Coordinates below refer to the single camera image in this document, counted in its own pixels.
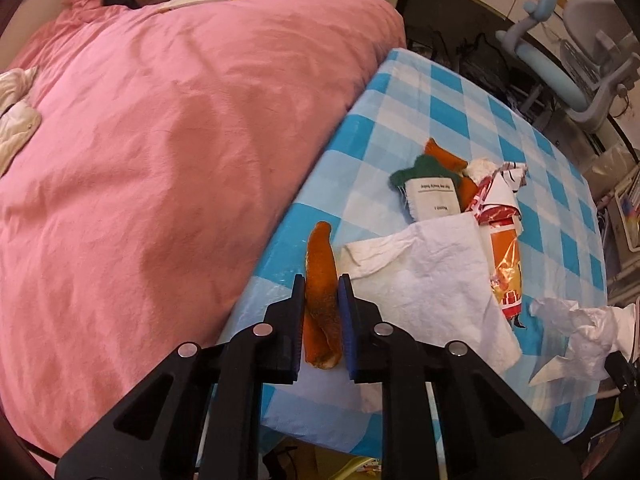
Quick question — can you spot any cream padded jacket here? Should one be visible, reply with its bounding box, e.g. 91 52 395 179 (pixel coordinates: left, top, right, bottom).
0 67 43 176

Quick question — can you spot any clear plastic bag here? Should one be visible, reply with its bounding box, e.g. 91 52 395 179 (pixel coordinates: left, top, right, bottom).
582 145 640 196

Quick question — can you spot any pink duvet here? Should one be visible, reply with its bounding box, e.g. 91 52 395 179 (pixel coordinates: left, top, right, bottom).
0 0 407 480

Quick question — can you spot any blue grey desk chair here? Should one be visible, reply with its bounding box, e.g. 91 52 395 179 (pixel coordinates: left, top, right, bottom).
495 0 640 136

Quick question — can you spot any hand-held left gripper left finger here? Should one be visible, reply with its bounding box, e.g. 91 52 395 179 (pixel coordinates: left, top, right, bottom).
55 274 307 480

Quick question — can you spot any orange peel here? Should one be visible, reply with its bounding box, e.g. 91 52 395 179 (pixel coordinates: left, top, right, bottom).
304 221 345 368

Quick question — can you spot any blue checked tablecloth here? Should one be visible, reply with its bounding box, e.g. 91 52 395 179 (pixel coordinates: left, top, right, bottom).
215 49 608 456

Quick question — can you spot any stained tissue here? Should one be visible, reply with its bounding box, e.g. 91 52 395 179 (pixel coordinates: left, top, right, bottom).
529 296 640 387

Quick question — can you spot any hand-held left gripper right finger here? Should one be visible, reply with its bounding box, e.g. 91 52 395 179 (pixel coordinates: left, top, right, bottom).
337 273 583 480

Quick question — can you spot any white book rack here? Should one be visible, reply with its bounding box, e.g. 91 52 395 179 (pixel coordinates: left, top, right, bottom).
610 160 640 256

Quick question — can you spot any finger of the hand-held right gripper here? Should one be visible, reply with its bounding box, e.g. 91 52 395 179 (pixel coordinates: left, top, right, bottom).
602 350 640 403

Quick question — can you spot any white paper towel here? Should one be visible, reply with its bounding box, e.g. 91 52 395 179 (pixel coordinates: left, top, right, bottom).
340 212 522 373

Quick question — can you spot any red white snack wrapper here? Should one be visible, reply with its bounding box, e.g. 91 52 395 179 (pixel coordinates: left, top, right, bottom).
462 160 528 331

